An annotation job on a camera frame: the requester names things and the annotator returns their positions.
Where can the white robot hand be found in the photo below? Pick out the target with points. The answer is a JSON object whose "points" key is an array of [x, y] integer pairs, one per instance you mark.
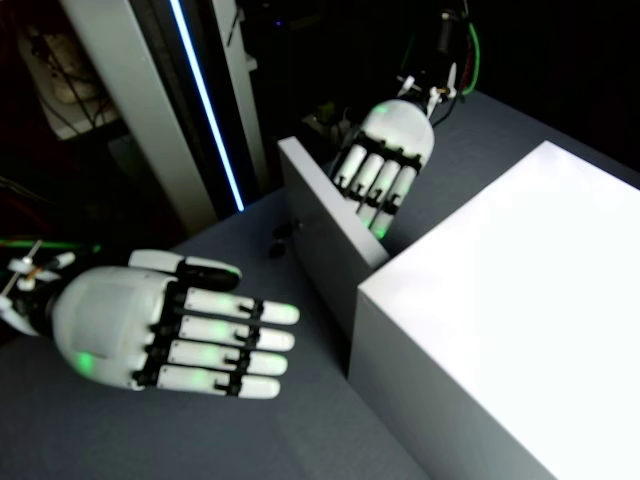
{"points": [[395, 135], [110, 320]]}

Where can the white box panel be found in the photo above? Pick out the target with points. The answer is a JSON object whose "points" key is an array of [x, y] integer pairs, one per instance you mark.
{"points": [[325, 240]]}

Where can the large white box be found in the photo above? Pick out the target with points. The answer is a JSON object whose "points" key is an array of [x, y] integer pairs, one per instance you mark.
{"points": [[500, 300]]}

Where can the small electronics board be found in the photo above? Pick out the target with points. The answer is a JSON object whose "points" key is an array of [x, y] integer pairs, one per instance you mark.
{"points": [[325, 117]]}

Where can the grey table cloth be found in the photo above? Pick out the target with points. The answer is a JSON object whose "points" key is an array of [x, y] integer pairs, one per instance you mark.
{"points": [[200, 440]]}

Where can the blue light strip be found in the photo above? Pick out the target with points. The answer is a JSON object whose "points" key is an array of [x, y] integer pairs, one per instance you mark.
{"points": [[205, 100]]}

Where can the white robot body column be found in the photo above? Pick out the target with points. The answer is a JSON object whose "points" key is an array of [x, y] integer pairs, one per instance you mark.
{"points": [[135, 100]]}

